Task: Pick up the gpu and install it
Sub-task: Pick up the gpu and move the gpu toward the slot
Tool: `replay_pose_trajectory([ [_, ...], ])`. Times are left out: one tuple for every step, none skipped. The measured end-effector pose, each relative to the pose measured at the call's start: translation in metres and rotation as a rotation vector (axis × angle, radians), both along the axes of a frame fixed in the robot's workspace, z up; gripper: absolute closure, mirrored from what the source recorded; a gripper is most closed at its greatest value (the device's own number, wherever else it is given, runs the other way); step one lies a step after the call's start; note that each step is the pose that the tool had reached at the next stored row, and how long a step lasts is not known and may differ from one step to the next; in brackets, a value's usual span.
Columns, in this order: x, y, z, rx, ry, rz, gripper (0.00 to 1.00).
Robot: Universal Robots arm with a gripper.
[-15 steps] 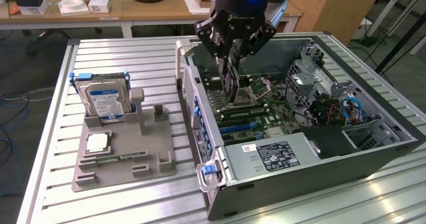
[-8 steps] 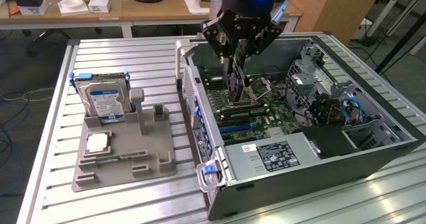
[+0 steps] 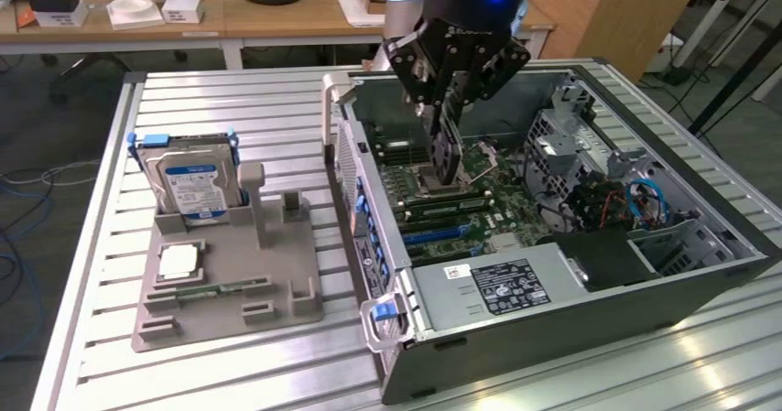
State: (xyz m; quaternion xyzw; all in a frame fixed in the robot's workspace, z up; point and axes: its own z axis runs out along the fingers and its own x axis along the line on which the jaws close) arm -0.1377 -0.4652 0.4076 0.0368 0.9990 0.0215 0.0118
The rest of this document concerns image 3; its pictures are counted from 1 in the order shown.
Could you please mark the white labelled box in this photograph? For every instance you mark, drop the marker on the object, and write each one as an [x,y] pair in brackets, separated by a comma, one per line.
[182,10]

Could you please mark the green motherboard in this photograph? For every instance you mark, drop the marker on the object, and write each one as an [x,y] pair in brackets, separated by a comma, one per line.
[513,214]

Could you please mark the blue case latch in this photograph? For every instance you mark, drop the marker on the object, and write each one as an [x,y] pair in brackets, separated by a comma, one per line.
[383,312]

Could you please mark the white paper label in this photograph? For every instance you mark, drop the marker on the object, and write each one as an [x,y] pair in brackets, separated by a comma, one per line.
[201,33]

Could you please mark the grey parts rack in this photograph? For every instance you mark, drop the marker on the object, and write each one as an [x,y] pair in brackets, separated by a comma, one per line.
[245,264]

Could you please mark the green RAM stick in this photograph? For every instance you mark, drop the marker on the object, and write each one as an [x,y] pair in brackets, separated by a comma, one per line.
[207,289]

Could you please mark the hard disk with blue carrier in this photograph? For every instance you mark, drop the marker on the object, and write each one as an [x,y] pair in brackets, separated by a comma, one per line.
[190,187]

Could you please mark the black chair base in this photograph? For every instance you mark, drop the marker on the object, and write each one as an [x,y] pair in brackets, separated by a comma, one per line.
[79,65]

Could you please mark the silver CPU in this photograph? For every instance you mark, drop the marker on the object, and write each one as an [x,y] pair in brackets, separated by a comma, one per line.
[178,262]

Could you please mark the wooden cabinet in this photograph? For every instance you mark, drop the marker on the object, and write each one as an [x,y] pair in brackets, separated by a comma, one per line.
[612,17]

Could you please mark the white flat box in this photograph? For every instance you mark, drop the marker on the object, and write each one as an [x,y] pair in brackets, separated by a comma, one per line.
[358,13]

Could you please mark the white box with black lid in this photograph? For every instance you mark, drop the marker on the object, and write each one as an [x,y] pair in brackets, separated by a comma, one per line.
[58,15]

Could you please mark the white box with round recess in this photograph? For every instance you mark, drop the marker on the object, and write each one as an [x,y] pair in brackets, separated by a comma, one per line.
[135,15]

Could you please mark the low-profile graphics card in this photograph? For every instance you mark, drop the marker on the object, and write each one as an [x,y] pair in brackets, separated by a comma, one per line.
[445,154]

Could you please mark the black RAM slot bank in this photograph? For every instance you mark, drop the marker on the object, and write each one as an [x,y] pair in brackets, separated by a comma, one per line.
[439,209]
[397,148]

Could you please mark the wooden desk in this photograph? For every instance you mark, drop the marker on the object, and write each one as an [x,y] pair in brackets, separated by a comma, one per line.
[91,33]

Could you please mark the silver power supply unit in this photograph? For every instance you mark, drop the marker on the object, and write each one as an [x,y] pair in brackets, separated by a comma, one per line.
[439,292]

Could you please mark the metal disk bay cage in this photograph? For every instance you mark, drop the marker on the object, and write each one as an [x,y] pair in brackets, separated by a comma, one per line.
[553,150]

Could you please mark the blue expansion slot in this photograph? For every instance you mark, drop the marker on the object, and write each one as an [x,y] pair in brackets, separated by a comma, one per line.
[434,236]

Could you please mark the CPU socket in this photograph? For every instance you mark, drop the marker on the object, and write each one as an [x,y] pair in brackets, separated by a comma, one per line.
[422,180]

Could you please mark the black slanted pole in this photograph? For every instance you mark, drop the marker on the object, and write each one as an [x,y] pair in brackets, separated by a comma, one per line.
[732,81]

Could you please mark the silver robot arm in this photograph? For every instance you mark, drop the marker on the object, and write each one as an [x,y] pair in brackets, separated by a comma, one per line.
[401,17]

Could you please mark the open socket cover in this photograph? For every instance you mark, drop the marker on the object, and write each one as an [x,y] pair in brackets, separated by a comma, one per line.
[482,159]

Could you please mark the silver chipset heatsink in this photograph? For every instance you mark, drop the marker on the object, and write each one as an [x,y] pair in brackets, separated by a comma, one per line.
[506,242]

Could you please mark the black open PC case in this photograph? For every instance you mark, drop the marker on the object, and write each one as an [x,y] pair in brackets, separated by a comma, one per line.
[550,338]

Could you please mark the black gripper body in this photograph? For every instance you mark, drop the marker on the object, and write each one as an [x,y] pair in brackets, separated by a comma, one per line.
[470,13]

